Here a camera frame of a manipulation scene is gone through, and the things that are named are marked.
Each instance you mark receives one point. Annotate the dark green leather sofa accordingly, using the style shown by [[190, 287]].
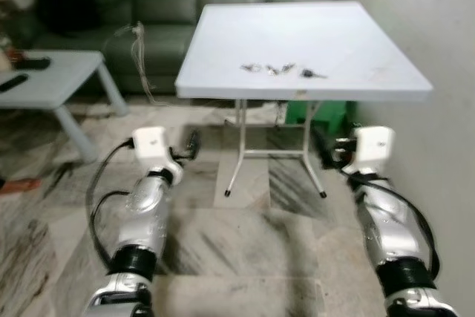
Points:
[[163, 12]]

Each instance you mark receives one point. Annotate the white folding table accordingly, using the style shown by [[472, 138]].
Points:
[[297, 42]]

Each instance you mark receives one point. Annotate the silver key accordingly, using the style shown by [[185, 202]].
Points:
[[288, 68], [272, 69]]

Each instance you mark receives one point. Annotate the black remote control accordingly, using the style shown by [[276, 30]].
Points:
[[11, 84]]

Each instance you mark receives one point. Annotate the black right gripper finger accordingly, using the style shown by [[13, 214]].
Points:
[[323, 150]]

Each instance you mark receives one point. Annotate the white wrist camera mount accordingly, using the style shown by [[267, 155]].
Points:
[[152, 142], [373, 146]]

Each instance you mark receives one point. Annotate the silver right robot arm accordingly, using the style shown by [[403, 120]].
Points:
[[386, 220]]

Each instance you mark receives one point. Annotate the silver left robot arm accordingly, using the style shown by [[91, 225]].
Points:
[[145, 213]]

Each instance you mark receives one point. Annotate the green plastic crate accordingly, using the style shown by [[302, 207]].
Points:
[[330, 113]]

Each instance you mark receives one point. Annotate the black-headed key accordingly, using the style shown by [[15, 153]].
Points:
[[310, 73]]

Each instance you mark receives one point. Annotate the low white coffee table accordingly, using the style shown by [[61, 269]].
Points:
[[52, 79]]

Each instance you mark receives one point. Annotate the small red floor item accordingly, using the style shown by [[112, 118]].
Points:
[[18, 185]]

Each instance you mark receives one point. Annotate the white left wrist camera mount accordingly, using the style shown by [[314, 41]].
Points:
[[152, 142]]

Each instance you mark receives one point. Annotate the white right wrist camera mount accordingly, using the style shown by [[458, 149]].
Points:
[[373, 146]]

